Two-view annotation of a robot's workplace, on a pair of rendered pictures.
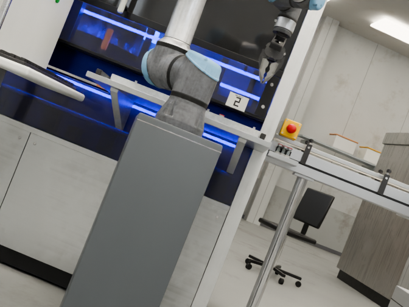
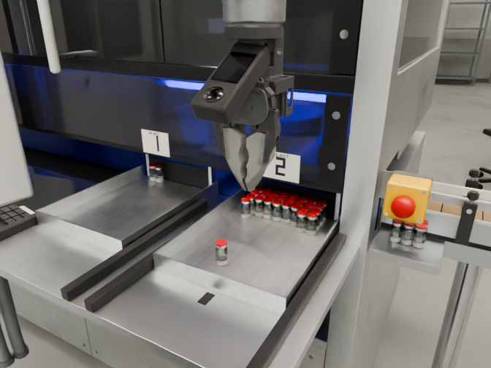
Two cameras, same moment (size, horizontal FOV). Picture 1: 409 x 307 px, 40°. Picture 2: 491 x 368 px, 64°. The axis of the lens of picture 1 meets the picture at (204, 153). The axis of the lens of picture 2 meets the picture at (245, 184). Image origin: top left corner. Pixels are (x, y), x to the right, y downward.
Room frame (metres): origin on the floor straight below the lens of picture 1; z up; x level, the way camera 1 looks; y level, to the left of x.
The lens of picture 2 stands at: (1.66, -0.32, 1.31)
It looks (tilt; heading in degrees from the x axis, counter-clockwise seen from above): 23 degrees down; 26
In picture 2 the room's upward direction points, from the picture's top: straight up
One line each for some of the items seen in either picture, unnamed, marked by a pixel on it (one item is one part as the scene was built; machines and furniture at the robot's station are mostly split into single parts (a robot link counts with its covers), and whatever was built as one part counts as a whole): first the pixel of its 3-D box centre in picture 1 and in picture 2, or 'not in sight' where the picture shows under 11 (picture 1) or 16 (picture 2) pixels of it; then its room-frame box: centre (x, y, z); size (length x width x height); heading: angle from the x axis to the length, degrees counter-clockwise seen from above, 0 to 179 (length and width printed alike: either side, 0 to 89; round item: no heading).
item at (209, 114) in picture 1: (226, 127); (259, 236); (2.29, -0.04, 0.90); 0.34 x 0.26 x 0.04; 177
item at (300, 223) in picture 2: not in sight; (301, 221); (2.38, -0.10, 0.90); 0.02 x 0.02 x 0.05
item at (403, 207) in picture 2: (291, 128); (403, 206); (2.35, -0.30, 0.99); 0.04 x 0.04 x 0.04; 87
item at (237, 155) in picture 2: (262, 70); (244, 153); (2.13, -0.09, 1.13); 0.06 x 0.03 x 0.09; 177
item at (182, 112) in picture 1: (183, 113); not in sight; (1.68, 0.10, 0.84); 0.15 x 0.15 x 0.10
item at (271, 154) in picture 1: (281, 158); (408, 245); (2.44, -0.32, 0.87); 0.14 x 0.13 x 0.02; 177
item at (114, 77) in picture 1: (148, 96); (134, 201); (2.31, 0.30, 0.90); 0.34 x 0.26 x 0.04; 177
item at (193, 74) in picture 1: (196, 76); not in sight; (1.68, 0.11, 0.96); 0.13 x 0.12 x 0.14; 50
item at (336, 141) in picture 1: (341, 144); not in sight; (11.61, -2.53, 2.17); 0.50 x 0.41 x 0.28; 99
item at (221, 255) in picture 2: not in sight; (221, 253); (2.20, -0.01, 0.90); 0.02 x 0.02 x 0.04
